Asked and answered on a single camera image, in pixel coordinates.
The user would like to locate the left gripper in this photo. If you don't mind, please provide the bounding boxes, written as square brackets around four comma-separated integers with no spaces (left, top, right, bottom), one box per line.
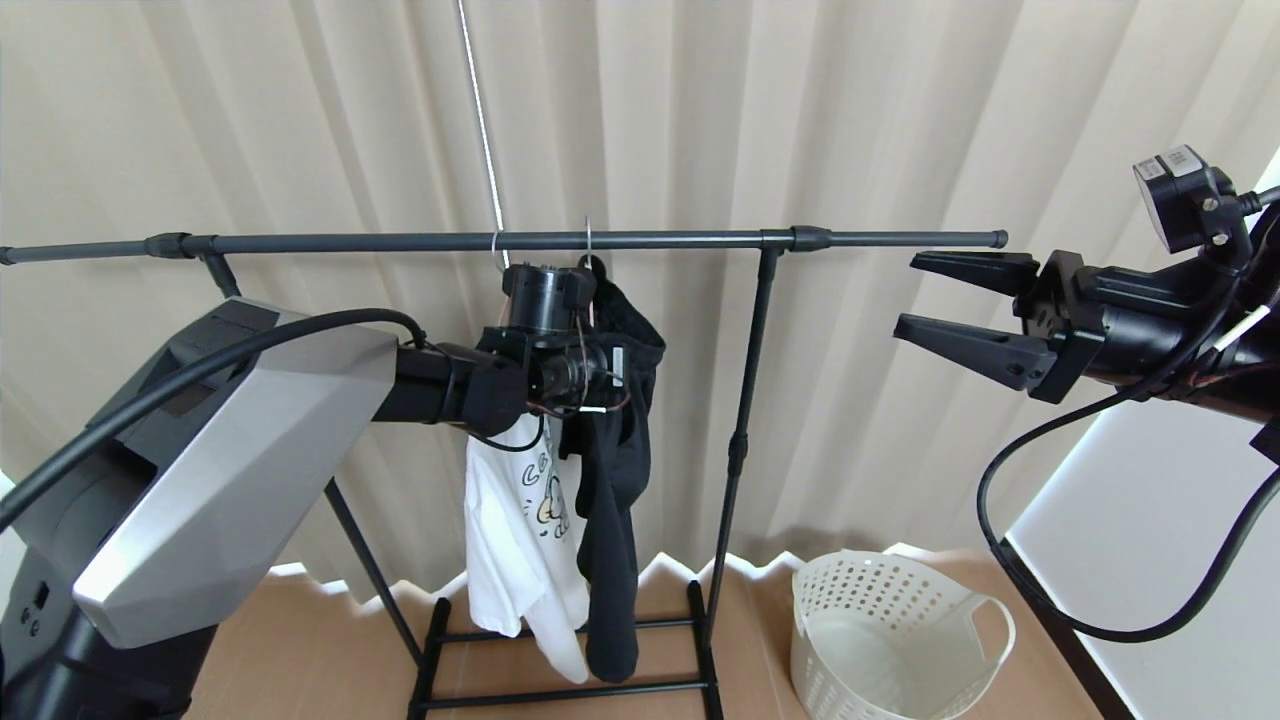
[545,343,628,406]

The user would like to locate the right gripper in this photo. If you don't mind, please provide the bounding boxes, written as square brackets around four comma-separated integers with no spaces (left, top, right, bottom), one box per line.
[892,250,1251,406]

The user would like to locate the black garment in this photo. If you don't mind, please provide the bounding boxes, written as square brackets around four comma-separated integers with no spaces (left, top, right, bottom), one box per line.
[557,255,668,684]

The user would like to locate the white printed t-shirt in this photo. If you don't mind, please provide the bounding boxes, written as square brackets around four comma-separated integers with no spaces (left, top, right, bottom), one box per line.
[464,412,593,686]

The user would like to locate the black clothes rack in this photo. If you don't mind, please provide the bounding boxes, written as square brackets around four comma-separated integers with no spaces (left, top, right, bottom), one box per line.
[0,226,1009,720]

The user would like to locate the white laundry basket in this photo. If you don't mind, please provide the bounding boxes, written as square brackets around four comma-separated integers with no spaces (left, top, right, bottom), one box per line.
[789,549,1017,720]

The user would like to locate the beige curtain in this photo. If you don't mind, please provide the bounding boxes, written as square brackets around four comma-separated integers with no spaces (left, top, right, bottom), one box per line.
[0,0,1280,601]

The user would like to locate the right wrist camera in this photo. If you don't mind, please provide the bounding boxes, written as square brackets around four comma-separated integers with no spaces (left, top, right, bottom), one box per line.
[1132,145,1263,273]

